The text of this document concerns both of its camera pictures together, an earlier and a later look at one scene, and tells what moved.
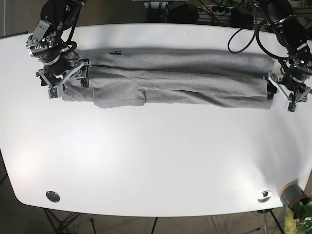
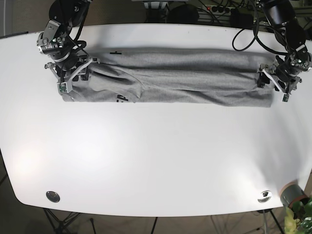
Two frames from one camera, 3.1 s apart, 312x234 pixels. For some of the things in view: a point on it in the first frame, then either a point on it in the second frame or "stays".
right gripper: (275, 84) to (267, 73)
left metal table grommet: (52, 196) stays
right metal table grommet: (264, 196) stays
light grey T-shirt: (136, 77) stays
